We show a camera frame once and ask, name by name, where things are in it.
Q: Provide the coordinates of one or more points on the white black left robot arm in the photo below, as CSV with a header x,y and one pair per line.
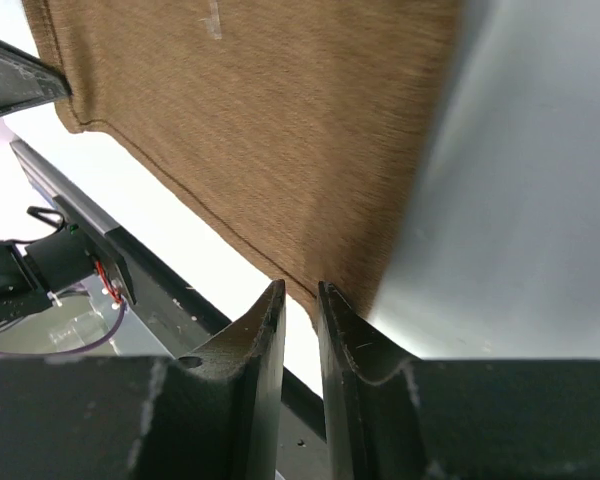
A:
x,y
24,289

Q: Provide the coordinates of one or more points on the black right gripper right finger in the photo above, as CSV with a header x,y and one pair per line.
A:
x,y
390,415

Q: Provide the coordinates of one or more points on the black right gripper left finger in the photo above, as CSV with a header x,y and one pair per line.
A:
x,y
79,417

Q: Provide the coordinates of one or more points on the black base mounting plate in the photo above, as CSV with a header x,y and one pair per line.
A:
x,y
180,300

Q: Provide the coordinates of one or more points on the brown cloth napkin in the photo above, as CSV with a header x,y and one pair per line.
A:
x,y
294,129

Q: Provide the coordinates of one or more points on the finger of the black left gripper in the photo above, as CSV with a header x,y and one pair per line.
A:
x,y
26,82

